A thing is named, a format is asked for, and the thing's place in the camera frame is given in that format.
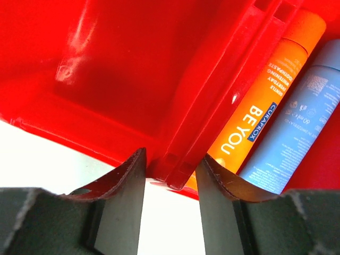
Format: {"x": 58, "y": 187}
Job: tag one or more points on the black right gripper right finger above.
{"x": 240, "y": 218}

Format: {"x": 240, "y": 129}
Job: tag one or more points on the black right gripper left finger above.
{"x": 102, "y": 217}

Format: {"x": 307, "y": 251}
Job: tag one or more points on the red plastic organizer bin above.
{"x": 84, "y": 84}

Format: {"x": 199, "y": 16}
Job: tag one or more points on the orange toothpaste tube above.
{"x": 275, "y": 62}

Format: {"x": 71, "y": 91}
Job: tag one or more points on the blue toothpaste tube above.
{"x": 297, "y": 125}

